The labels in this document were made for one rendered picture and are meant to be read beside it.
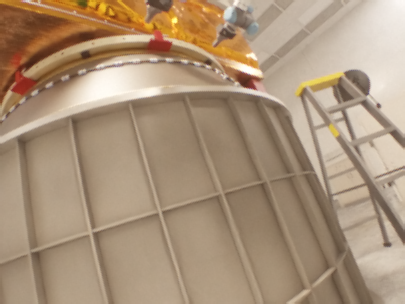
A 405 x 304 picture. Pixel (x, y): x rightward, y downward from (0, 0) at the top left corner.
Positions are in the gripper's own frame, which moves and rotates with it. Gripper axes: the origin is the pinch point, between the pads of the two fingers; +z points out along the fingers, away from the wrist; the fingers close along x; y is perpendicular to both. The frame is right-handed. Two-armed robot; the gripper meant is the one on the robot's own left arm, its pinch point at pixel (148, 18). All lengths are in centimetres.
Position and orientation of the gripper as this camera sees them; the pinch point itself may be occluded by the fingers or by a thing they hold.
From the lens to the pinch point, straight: 142.9
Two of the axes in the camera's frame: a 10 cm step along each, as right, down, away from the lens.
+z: -5.9, 4.3, 6.9
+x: -7.4, 0.5, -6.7
